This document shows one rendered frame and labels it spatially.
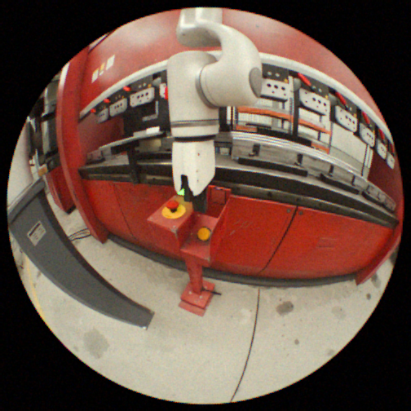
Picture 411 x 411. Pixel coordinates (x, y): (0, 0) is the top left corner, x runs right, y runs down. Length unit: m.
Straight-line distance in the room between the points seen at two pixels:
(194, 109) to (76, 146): 1.29
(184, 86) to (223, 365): 1.19
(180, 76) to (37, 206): 0.39
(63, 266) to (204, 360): 0.91
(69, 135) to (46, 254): 1.12
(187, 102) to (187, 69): 0.06
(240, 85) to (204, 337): 1.09
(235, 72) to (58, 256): 0.51
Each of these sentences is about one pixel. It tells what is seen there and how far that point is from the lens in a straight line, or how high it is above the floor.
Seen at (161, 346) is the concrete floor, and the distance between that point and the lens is 1.07.
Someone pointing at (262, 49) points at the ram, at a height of 1.43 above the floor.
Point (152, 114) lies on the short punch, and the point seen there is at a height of 1.10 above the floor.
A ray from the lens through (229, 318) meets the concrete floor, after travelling 1.03.
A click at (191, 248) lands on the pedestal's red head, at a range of 0.39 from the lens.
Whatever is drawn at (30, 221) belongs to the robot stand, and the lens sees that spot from 0.40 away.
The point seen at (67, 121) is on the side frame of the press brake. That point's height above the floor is 1.35.
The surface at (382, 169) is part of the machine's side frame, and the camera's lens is 1.93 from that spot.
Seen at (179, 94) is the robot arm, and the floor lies 1.07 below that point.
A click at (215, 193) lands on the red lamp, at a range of 0.40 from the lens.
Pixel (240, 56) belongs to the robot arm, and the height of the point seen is 1.11.
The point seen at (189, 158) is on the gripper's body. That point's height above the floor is 0.96.
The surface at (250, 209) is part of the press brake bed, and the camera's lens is 0.54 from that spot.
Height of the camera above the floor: 1.02
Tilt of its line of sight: 34 degrees down
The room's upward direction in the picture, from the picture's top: straight up
